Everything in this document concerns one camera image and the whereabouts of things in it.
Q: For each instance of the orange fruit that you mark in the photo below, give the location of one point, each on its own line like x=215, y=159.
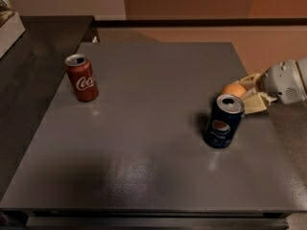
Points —
x=234, y=89

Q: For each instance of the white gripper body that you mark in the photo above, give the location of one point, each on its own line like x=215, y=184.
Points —
x=280, y=80

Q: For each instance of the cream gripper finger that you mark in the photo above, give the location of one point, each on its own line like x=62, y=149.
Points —
x=255, y=101
x=251, y=81

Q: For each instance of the red coca-cola can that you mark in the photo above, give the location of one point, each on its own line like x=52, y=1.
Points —
x=79, y=71

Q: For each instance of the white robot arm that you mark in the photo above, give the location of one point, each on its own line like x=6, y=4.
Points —
x=284, y=83

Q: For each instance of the dark blue pepsi can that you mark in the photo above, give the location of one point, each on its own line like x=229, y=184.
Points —
x=226, y=115

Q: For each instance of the white box at left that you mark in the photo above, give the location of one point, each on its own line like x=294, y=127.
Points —
x=10, y=32

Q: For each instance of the patterned item on box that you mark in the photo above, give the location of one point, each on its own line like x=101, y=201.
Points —
x=5, y=11

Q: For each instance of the dark side counter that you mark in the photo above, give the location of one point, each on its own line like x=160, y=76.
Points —
x=30, y=73

